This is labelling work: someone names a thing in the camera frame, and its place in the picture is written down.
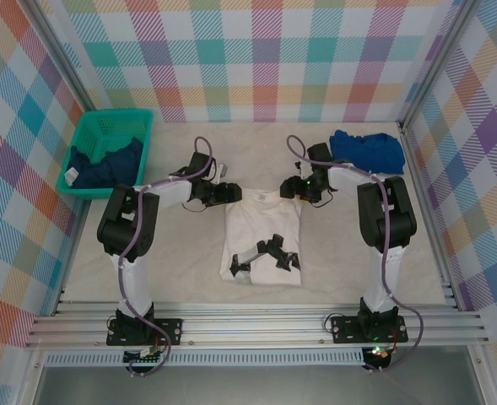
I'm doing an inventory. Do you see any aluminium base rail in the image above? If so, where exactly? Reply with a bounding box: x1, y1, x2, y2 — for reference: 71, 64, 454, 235
24, 301, 489, 349

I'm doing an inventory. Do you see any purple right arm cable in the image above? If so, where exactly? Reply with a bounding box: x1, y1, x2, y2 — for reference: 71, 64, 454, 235
285, 134, 424, 375

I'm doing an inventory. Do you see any aluminium frame post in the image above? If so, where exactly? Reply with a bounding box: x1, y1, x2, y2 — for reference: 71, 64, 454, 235
23, 0, 101, 114
398, 0, 480, 128

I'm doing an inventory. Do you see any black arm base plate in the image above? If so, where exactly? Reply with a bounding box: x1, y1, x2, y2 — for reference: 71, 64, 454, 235
105, 318, 185, 347
330, 314, 409, 345

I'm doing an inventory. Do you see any white t-shirt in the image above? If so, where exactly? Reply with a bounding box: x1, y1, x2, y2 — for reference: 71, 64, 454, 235
219, 189, 304, 287

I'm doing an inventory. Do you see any aluminium side rail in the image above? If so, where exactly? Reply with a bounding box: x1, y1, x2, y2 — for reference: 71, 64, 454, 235
52, 197, 91, 316

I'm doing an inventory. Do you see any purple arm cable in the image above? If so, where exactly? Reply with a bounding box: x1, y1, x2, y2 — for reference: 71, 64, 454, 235
117, 135, 215, 377
285, 134, 424, 375

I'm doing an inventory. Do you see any white slotted cable duct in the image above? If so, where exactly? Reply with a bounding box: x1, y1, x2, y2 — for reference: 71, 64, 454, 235
44, 352, 366, 367

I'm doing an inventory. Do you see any teal plastic basket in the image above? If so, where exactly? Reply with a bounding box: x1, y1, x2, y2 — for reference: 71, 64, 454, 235
57, 108, 154, 201

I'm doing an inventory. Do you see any navy t-shirt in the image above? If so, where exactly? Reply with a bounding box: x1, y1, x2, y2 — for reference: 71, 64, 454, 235
64, 137, 144, 189

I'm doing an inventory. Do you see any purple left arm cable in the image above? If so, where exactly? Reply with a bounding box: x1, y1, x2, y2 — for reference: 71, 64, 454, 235
117, 135, 215, 377

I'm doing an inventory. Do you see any folded blue t-shirt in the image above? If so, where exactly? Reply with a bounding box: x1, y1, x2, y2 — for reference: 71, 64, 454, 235
330, 129, 405, 176

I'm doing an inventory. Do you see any small green circuit board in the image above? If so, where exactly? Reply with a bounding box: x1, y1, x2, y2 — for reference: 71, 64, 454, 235
123, 348, 165, 366

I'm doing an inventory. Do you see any small circuit board with lights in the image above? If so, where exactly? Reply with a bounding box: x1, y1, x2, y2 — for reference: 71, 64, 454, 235
365, 345, 395, 364

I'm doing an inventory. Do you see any grey metal panel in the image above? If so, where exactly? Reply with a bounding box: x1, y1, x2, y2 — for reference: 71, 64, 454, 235
32, 365, 485, 405

